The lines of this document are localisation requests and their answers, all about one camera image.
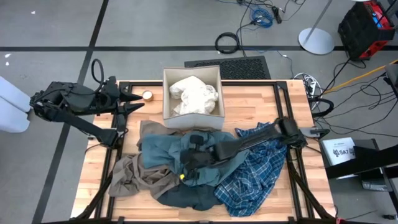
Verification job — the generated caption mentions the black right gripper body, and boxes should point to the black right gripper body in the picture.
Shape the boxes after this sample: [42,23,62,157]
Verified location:
[179,134,220,186]

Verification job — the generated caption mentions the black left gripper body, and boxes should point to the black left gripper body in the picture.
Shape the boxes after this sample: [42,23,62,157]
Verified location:
[99,76,124,116]

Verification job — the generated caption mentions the beige fabric storage box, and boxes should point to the beige fabric storage box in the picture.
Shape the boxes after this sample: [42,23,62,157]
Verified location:
[162,65,226,131]

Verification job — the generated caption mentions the teal garment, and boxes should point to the teal garment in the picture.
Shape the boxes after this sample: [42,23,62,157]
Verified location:
[140,130,249,187]

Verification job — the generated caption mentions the dark navy garment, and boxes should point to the dark navy garment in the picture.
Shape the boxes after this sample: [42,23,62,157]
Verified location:
[156,183,223,212]

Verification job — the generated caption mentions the blue plaid shirt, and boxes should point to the blue plaid shirt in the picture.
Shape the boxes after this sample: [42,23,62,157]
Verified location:
[213,121,289,218]

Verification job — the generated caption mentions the large white cloth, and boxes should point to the large white cloth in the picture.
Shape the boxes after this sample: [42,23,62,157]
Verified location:
[169,75,220,116]

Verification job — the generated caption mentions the khaki brown trousers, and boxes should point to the khaki brown trousers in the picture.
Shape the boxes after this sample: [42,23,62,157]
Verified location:
[108,120,187,200]

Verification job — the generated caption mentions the black rubber floor mat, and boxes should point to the black rubber floor mat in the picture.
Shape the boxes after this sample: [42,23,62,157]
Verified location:
[183,55,272,80]

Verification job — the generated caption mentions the pale blue padded object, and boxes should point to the pale blue padded object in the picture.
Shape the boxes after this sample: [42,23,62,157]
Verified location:
[0,76,37,134]

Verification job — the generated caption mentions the white power strip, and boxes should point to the white power strip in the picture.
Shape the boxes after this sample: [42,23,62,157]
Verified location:
[293,72,318,96]

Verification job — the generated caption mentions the white printed box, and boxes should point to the white printed box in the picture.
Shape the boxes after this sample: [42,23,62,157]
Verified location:
[321,136,357,167]

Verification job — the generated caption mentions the grey round-base stand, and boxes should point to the grey round-base stand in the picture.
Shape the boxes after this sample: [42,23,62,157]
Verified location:
[297,0,335,56]

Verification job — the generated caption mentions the black equipment stand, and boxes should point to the black equipment stand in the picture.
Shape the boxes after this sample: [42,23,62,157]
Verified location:
[325,138,398,189]

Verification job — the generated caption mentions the red and black equipment case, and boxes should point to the red and black equipment case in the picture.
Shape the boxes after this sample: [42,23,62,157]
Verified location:
[337,0,396,62]

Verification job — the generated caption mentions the grey metal object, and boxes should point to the grey metal object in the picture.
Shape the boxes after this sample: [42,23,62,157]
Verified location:
[384,63,398,91]

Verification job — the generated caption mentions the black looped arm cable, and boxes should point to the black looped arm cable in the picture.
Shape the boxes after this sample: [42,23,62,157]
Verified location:
[91,58,105,86]

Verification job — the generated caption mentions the coiled black cable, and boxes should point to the coiled black cable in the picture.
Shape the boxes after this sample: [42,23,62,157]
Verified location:
[215,32,241,55]

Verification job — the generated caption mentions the thick black cable loop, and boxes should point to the thick black cable loop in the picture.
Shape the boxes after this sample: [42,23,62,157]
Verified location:
[310,98,335,118]

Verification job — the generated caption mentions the tangled blue cable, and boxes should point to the tangled blue cable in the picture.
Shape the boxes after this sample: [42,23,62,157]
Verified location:
[250,7,274,29]

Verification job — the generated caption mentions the yellow cable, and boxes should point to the yellow cable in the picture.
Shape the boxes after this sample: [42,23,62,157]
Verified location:
[323,58,398,95]

